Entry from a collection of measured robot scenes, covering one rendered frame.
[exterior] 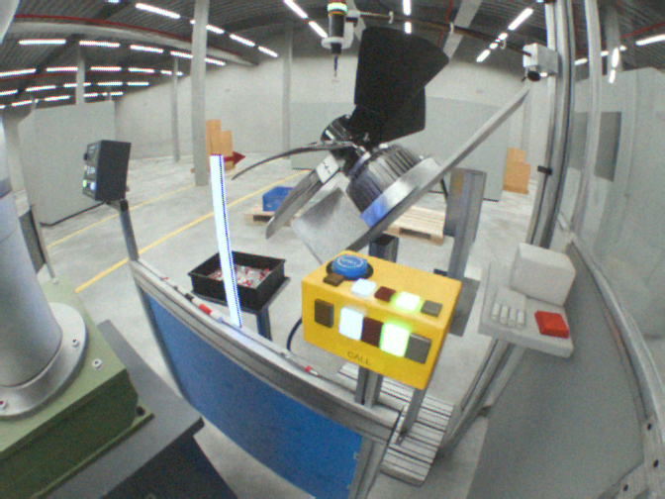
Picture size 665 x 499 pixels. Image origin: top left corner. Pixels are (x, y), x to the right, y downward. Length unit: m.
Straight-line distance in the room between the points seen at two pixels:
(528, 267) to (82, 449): 0.90
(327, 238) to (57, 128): 6.24
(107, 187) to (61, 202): 5.57
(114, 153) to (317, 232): 0.68
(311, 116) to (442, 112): 3.66
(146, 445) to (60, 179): 6.29
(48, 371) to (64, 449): 0.08
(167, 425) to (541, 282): 0.82
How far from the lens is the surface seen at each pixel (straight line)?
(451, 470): 1.41
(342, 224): 0.68
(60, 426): 0.35
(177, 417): 0.38
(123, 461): 0.38
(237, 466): 1.37
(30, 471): 0.39
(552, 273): 0.81
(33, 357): 0.36
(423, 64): 0.70
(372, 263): 0.35
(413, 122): 1.00
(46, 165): 6.41
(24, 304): 0.34
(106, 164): 0.99
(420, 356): 0.28
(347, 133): 0.76
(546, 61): 1.00
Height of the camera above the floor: 1.23
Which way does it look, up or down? 24 degrees down
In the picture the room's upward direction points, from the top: 2 degrees clockwise
